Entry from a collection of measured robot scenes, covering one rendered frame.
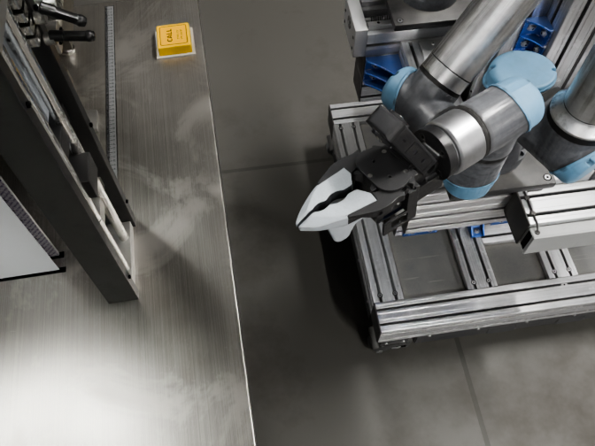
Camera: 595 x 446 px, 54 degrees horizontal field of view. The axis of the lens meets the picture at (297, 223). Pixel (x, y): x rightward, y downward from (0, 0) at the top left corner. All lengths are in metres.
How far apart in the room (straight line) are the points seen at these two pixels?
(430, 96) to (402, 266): 0.98
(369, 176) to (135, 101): 0.69
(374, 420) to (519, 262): 0.65
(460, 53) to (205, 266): 0.53
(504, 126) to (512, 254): 1.16
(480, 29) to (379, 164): 0.28
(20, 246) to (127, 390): 0.28
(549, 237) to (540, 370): 0.76
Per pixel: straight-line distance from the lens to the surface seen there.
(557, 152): 1.10
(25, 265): 1.07
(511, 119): 0.79
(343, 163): 0.71
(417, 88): 0.91
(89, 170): 0.83
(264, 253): 2.04
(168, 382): 0.96
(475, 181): 0.87
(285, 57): 2.60
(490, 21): 0.89
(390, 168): 0.70
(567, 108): 1.06
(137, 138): 1.20
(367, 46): 1.61
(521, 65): 1.16
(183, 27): 1.36
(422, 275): 1.81
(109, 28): 1.43
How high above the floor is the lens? 1.81
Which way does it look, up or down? 60 degrees down
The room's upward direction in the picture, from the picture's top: straight up
